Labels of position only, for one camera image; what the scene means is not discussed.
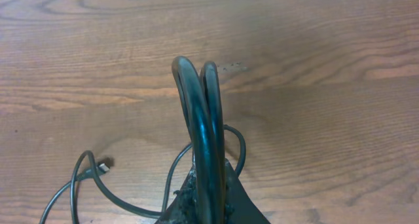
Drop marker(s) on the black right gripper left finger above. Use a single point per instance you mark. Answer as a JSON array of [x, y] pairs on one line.
[[183, 208]]

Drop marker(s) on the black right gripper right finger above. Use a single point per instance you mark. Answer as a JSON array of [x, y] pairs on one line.
[[239, 207]]

